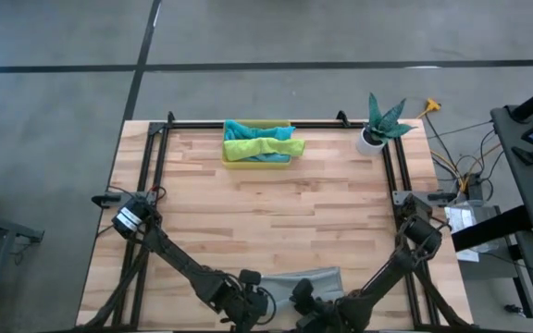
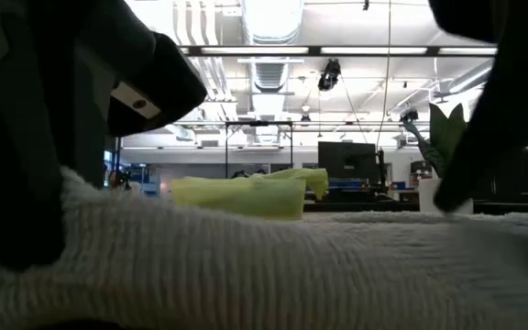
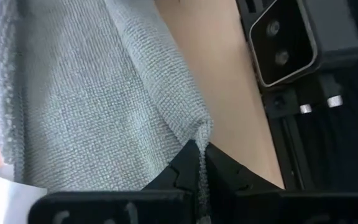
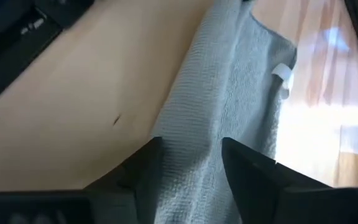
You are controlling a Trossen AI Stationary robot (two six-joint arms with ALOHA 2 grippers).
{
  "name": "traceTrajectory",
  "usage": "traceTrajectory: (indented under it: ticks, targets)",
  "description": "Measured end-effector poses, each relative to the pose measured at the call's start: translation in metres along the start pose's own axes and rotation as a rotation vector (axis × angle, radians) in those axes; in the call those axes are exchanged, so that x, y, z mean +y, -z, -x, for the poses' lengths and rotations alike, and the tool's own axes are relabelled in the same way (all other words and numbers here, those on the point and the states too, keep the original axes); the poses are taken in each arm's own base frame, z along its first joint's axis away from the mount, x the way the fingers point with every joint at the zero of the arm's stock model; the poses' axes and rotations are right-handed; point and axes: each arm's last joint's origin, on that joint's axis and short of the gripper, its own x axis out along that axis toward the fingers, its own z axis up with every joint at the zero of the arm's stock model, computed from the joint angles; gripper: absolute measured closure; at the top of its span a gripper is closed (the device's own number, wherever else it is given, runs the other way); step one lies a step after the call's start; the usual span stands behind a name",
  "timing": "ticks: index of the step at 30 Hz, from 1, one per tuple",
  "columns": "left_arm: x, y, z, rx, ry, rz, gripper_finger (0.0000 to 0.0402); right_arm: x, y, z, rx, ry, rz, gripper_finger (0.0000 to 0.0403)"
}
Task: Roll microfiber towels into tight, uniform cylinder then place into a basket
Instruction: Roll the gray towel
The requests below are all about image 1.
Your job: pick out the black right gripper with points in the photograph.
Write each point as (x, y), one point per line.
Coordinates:
(317, 314)

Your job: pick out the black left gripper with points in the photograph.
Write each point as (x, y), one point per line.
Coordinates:
(241, 305)

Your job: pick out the grey microfiber towel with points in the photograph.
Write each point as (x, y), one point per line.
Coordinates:
(326, 282)

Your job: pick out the yellow translucent plastic basket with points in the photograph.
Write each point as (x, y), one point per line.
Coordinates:
(257, 165)

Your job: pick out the blue microfiber towel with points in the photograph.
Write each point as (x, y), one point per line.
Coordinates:
(271, 158)

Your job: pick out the lime green microfiber towel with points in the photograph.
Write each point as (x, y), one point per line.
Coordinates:
(262, 148)

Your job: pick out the teal microfiber towel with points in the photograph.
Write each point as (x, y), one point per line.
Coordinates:
(257, 131)

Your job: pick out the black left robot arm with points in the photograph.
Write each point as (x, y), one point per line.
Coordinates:
(174, 259)

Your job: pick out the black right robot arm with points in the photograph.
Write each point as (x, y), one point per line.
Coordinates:
(400, 268)

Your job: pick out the snake plant in white pot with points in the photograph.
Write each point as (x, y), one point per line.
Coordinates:
(380, 127)

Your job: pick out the black caster wheel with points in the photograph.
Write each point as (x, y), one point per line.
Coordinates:
(512, 309)

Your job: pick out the black power strip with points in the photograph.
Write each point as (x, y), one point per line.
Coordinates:
(475, 187)

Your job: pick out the black equipment desk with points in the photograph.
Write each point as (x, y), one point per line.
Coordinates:
(521, 185)

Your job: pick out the black frame clamp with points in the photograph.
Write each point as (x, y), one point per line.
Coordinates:
(343, 119)
(170, 116)

